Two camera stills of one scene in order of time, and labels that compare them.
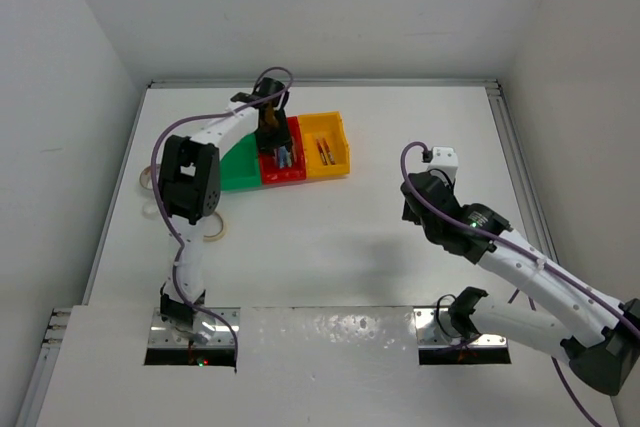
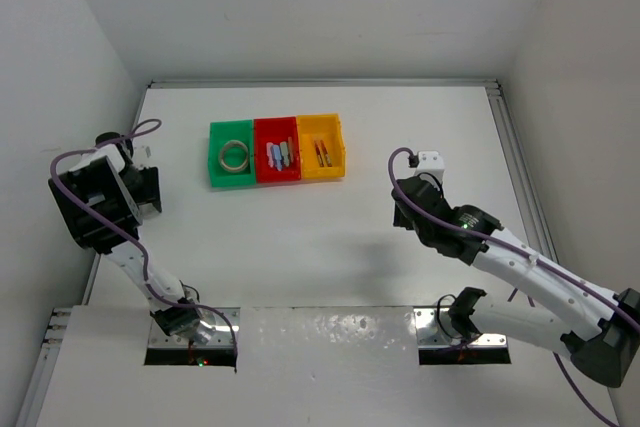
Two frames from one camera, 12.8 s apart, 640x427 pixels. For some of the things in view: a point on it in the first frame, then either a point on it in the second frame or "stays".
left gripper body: [274, 135] → [142, 183]
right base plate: [434, 328] stays
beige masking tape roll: [220, 235] → [221, 159]
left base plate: [161, 334] stays
